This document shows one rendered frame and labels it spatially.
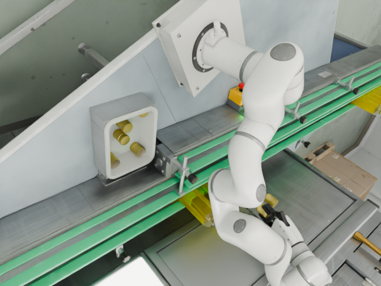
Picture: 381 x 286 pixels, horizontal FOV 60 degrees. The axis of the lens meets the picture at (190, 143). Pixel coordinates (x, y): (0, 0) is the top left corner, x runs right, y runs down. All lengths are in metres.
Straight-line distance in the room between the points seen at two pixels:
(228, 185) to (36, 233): 0.55
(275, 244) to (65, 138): 0.63
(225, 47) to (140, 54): 0.24
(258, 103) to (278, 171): 0.90
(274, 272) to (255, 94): 0.46
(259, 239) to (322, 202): 0.78
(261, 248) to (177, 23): 0.61
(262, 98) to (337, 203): 0.94
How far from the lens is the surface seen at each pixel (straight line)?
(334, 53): 2.25
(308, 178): 1.65
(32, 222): 1.06
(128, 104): 0.98
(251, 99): 0.75
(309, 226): 1.45
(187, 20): 0.93
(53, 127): 0.95
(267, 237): 0.84
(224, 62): 0.95
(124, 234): 1.11
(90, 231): 1.03
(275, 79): 0.77
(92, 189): 1.11
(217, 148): 1.17
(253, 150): 0.77
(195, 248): 1.20
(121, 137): 1.01
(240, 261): 1.21
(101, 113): 0.94
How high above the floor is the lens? 1.48
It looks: 32 degrees down
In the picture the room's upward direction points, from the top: 130 degrees clockwise
